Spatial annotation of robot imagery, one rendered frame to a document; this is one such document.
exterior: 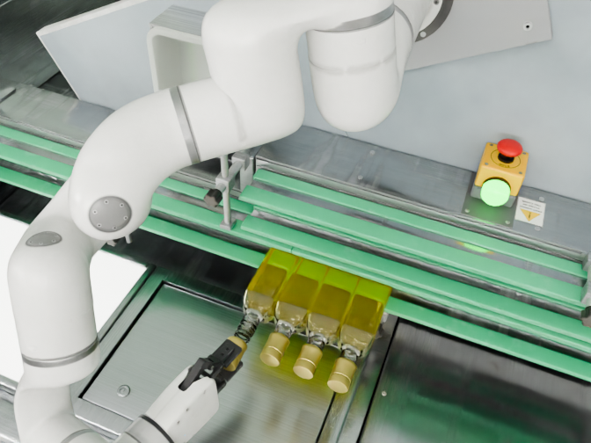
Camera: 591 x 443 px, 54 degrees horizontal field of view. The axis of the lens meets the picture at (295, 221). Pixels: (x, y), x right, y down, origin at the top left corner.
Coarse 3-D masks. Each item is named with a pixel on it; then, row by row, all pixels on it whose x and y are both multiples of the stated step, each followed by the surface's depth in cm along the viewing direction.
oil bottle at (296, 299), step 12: (300, 264) 102; (312, 264) 102; (300, 276) 100; (312, 276) 100; (324, 276) 101; (288, 288) 98; (300, 288) 98; (312, 288) 98; (288, 300) 97; (300, 300) 97; (312, 300) 97; (276, 312) 96; (288, 312) 95; (300, 312) 95; (276, 324) 97; (300, 324) 95
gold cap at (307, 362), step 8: (304, 352) 91; (312, 352) 91; (320, 352) 92; (296, 360) 91; (304, 360) 90; (312, 360) 90; (296, 368) 90; (304, 368) 89; (312, 368) 90; (304, 376) 91; (312, 376) 90
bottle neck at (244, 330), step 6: (246, 312) 97; (252, 312) 96; (246, 318) 95; (252, 318) 96; (258, 318) 96; (240, 324) 95; (246, 324) 94; (252, 324) 95; (258, 324) 96; (240, 330) 94; (246, 330) 94; (252, 330) 95; (234, 336) 95; (240, 336) 96; (246, 336) 93; (246, 342) 95
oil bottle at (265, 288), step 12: (276, 252) 104; (264, 264) 102; (276, 264) 102; (288, 264) 102; (264, 276) 100; (276, 276) 100; (288, 276) 101; (252, 288) 98; (264, 288) 98; (276, 288) 98; (252, 300) 97; (264, 300) 96; (276, 300) 98; (264, 312) 96
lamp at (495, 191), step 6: (486, 180) 94; (492, 180) 93; (498, 180) 92; (504, 180) 92; (486, 186) 93; (492, 186) 92; (498, 186) 92; (504, 186) 92; (510, 186) 93; (486, 192) 93; (492, 192) 92; (498, 192) 92; (504, 192) 92; (486, 198) 93; (492, 198) 92; (498, 198) 92; (504, 198) 92; (492, 204) 94; (498, 204) 93
